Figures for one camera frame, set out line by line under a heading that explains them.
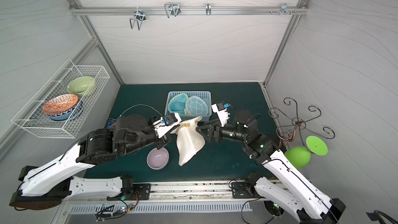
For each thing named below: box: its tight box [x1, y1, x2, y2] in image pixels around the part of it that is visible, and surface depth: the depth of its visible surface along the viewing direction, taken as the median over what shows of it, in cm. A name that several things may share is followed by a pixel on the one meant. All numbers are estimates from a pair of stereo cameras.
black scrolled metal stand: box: [268, 97, 336, 153], surface depth 65 cm
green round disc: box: [305, 135, 329, 156], surface depth 57 cm
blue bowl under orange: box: [46, 101, 80, 121], surface depth 59 cm
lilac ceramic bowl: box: [146, 147, 170, 171], surface depth 82 cm
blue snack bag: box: [106, 118, 118, 129], surface depth 95 cm
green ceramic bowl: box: [66, 76, 95, 98], surface depth 73 cm
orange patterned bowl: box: [41, 93, 79, 115], surface depth 64 cm
